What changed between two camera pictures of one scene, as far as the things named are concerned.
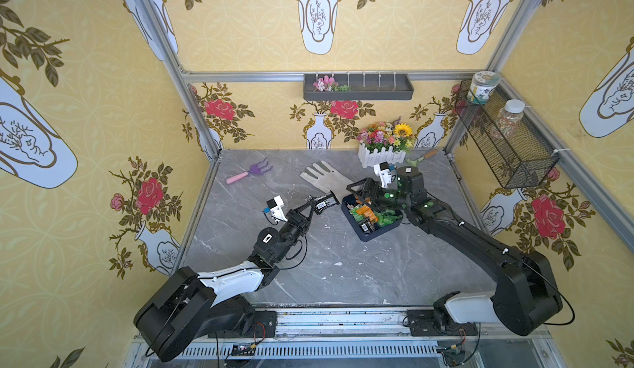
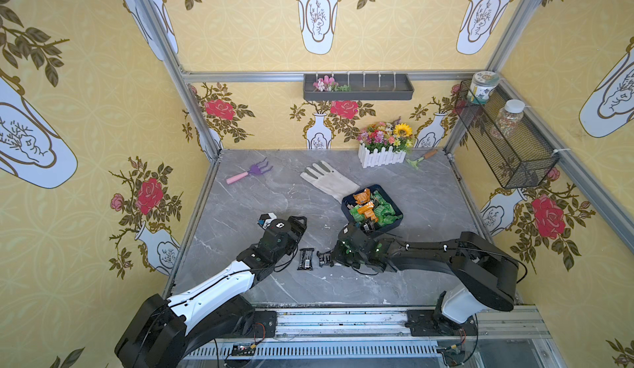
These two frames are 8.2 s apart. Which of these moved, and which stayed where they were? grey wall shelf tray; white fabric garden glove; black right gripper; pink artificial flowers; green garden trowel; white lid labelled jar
Moved: black right gripper
Stayed: white fabric garden glove; pink artificial flowers; green garden trowel; grey wall shelf tray; white lid labelled jar
